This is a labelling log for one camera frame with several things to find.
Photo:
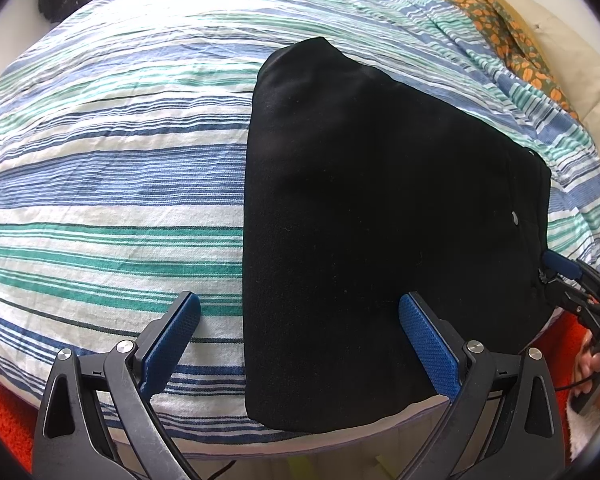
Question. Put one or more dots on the black pants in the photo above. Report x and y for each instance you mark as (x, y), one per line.
(380, 235)

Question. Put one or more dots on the cream pillow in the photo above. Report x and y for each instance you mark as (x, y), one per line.
(580, 60)

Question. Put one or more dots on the orange rug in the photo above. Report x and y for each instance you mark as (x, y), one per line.
(5, 415)

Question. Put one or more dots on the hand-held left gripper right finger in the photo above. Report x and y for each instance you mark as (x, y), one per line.
(430, 342)

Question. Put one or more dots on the orange floral cloth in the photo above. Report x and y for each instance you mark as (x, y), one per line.
(485, 15)

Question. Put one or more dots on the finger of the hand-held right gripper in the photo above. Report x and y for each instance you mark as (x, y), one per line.
(562, 262)
(562, 292)

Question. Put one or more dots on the person's right hand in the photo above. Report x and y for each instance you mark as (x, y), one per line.
(585, 362)

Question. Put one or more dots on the striped bed cover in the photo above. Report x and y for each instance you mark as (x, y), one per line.
(105, 185)

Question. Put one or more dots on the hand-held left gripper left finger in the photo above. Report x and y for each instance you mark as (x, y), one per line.
(172, 335)

